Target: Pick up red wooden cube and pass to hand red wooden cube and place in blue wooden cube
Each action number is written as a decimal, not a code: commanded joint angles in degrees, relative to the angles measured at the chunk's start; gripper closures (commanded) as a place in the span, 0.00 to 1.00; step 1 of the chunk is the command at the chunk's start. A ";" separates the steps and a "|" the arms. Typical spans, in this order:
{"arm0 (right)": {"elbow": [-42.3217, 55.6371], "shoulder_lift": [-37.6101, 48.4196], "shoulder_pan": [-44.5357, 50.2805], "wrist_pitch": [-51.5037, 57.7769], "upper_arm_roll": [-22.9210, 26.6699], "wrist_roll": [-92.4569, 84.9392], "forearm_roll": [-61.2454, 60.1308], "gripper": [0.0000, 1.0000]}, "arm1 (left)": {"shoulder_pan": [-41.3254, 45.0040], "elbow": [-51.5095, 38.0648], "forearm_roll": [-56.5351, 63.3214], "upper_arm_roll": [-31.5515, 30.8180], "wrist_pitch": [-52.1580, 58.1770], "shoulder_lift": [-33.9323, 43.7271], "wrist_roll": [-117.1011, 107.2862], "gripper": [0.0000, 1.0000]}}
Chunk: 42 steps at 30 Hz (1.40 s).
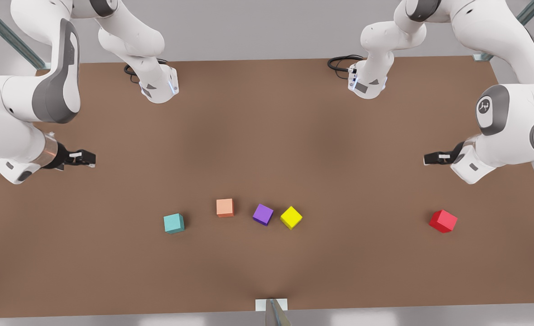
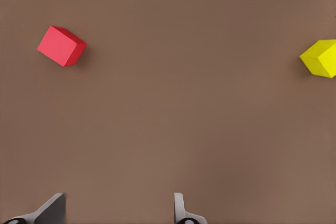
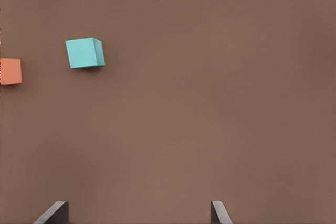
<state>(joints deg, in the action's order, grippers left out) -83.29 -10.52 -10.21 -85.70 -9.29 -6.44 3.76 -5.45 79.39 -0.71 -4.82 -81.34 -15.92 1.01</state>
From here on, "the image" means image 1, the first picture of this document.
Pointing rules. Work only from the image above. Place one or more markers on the orange wooden cube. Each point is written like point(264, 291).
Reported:
point(225, 208)

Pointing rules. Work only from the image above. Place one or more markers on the light blue wooden cube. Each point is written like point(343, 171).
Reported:
point(174, 223)

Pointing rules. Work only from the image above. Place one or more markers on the red wooden cube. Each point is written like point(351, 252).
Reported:
point(443, 221)

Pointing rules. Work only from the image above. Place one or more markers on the purple wooden cube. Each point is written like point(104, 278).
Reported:
point(262, 214)

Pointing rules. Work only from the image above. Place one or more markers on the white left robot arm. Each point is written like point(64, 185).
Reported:
point(511, 117)

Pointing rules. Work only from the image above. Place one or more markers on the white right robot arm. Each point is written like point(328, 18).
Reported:
point(58, 86)

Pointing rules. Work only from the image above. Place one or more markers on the yellow wooden cube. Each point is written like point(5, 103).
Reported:
point(291, 217)

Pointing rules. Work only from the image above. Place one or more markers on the silver frame post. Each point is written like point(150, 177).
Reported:
point(8, 36)
point(516, 22)
point(273, 311)

